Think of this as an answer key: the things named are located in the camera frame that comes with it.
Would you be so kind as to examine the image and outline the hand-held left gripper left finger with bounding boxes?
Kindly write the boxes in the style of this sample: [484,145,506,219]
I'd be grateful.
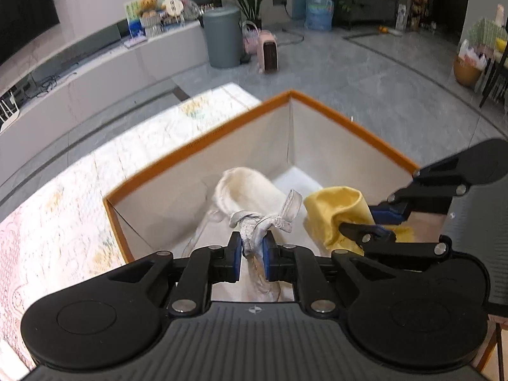
[107,232,243,316]

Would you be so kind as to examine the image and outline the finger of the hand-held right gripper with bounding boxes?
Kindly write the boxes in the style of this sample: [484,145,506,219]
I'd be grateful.
[337,222,451,271]
[371,167,475,225]

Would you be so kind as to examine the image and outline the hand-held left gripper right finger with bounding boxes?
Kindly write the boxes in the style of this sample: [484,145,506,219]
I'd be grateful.
[263,231,401,317]

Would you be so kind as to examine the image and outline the grey white knotted cloth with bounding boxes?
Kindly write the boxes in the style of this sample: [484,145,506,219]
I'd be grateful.
[229,190,304,258]

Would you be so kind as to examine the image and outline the yellow cloth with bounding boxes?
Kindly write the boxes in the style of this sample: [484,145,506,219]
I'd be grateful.
[304,185,415,257]

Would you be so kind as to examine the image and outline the white garment with straps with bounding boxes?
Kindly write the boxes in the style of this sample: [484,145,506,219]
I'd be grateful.
[206,167,314,302]

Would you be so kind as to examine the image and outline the orange-rimmed white fabric box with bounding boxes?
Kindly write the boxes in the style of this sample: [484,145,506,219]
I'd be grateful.
[103,90,421,264]

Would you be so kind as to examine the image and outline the brown round basket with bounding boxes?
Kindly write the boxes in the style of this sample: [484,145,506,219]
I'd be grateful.
[453,56,483,88]

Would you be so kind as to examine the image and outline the black chair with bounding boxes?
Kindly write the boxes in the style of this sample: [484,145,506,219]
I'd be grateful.
[478,40,508,108]

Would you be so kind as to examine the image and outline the white plastic bag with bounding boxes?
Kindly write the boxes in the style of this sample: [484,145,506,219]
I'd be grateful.
[458,40,487,70]

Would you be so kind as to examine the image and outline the pink patterned tablecloth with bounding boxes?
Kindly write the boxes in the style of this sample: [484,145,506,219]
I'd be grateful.
[0,83,263,370]

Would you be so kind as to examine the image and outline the pink space heater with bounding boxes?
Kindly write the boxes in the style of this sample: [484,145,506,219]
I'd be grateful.
[257,30,280,74]

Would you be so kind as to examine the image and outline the blue water bottle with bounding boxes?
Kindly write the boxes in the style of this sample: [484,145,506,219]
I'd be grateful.
[305,0,333,30]

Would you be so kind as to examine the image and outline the dark display shelf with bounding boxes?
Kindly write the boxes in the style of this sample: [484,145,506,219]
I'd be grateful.
[411,0,441,30]

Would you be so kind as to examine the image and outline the grey green trash can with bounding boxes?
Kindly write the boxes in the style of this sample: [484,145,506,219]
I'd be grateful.
[202,6,243,69]

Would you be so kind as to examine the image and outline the grey stone television cabinet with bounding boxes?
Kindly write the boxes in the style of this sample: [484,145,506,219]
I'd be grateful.
[0,20,211,151]

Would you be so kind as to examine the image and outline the white round sign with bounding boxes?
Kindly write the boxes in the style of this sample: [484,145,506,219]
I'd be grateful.
[161,0,184,18]

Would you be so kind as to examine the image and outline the green printed card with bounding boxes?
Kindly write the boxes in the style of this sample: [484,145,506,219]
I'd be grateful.
[125,0,179,38]

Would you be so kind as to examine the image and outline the white router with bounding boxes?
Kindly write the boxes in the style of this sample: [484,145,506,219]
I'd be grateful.
[0,91,20,122]

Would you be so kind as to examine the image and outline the black flat television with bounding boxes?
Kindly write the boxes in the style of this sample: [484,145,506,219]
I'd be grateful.
[0,0,60,66]

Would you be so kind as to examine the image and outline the green wire fence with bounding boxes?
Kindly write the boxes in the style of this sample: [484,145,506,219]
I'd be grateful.
[464,18,508,104]

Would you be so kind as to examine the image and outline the black floor cable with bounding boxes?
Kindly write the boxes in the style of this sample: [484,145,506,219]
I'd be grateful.
[278,28,305,44]

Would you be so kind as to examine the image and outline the pink wire basket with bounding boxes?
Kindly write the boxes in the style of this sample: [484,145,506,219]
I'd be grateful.
[241,21,260,54]

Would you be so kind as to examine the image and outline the black cables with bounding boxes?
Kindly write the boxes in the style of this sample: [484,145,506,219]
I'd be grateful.
[26,73,78,98]

